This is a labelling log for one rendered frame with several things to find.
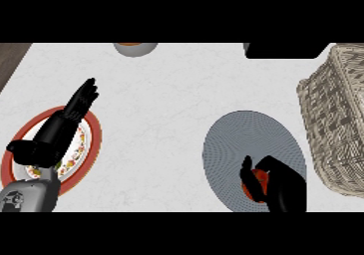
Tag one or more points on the white floral plate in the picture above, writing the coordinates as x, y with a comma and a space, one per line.
74, 156

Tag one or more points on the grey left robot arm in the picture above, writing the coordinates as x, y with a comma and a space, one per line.
28, 196

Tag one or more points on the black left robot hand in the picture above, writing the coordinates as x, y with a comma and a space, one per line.
55, 132

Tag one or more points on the round grey placemat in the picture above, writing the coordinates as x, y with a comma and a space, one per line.
248, 139

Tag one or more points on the black appliance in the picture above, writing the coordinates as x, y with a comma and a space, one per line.
284, 50

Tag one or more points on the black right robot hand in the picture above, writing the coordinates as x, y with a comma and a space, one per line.
284, 186

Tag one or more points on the red tomato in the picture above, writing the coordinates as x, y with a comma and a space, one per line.
262, 181

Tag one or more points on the beige wicker basket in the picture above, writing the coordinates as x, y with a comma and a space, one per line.
340, 126

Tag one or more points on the round red placemat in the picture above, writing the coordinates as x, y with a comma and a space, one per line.
94, 139

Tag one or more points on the grey round bowl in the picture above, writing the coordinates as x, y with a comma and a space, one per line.
136, 50

